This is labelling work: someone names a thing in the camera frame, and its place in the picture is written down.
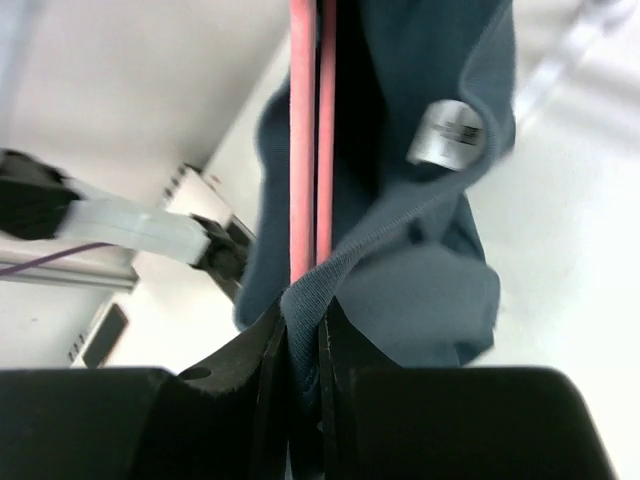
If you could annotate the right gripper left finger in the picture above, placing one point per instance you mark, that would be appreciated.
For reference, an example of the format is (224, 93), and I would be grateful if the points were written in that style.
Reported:
(222, 418)

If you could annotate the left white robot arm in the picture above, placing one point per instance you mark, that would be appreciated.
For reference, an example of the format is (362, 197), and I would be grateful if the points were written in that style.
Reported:
(193, 226)

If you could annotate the pink clothes hanger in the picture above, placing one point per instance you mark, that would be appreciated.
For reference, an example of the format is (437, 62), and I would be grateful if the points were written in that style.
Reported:
(312, 120)

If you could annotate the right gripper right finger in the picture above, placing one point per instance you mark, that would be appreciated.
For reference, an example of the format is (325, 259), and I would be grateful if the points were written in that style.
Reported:
(383, 421)

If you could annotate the blue t shirt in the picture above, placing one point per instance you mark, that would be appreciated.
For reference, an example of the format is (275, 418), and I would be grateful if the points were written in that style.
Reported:
(423, 95)

